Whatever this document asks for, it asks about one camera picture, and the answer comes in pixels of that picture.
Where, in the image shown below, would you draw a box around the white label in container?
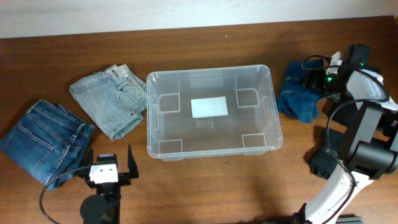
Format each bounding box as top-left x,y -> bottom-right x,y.
191,96 -> 228,118

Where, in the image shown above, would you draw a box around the teal blue garment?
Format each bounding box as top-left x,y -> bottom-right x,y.
277,61 -> 322,124

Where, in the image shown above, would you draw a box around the black garment with logo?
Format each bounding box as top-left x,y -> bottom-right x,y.
325,94 -> 358,126

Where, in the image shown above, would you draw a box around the dark blue folded jeans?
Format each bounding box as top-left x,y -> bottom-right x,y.
1,100 -> 95,190

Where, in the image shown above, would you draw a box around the black garment taped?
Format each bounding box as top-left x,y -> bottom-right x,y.
308,129 -> 343,179

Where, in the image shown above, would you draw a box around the clear plastic storage container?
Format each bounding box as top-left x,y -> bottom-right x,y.
146,65 -> 284,161

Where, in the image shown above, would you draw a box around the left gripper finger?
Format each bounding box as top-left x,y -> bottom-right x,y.
81,147 -> 93,168
127,144 -> 139,179

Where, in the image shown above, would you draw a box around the light blue jeans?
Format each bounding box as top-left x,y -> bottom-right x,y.
69,64 -> 147,141

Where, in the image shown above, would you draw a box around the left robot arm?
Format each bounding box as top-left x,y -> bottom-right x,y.
77,146 -> 139,224

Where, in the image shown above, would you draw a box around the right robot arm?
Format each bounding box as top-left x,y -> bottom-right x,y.
290,44 -> 397,224

